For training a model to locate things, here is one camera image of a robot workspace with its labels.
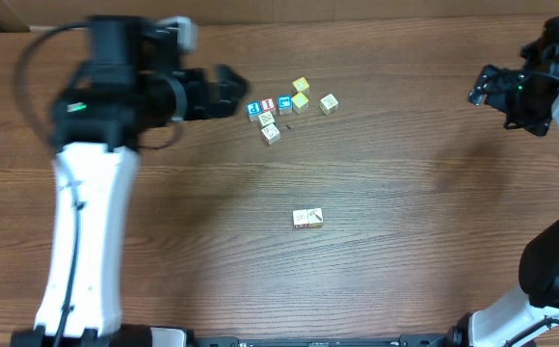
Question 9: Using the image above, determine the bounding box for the blue letter P block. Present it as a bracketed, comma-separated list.
[246, 100, 262, 122]

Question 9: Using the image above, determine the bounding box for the wood block red side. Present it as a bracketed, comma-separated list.
[261, 123, 280, 146]

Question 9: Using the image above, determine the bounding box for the natural block letter B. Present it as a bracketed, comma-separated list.
[292, 209, 309, 228]

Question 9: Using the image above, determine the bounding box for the natural block number 4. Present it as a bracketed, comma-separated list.
[306, 208, 324, 227]

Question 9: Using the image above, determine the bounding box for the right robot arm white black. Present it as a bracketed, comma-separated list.
[433, 15, 559, 346]

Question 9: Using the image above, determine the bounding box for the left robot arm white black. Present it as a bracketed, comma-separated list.
[11, 15, 249, 347]

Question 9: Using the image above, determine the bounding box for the red letter I block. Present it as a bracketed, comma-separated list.
[260, 98, 277, 114]

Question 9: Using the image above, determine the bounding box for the natural wood picture block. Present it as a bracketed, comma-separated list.
[257, 111, 276, 128]

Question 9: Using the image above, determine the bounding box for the yellow block upper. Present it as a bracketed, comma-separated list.
[292, 77, 310, 95]

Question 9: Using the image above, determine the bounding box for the yellow block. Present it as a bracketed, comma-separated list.
[291, 93, 309, 114]
[292, 77, 310, 95]

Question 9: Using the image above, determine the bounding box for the yellow block lower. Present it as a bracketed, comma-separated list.
[291, 93, 309, 114]

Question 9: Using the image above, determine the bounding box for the natural wood block right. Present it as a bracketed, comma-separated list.
[320, 93, 338, 116]

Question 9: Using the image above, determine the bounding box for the cardboard box edge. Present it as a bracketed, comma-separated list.
[0, 0, 559, 32]

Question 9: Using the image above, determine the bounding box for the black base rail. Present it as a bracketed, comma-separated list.
[186, 334, 445, 347]

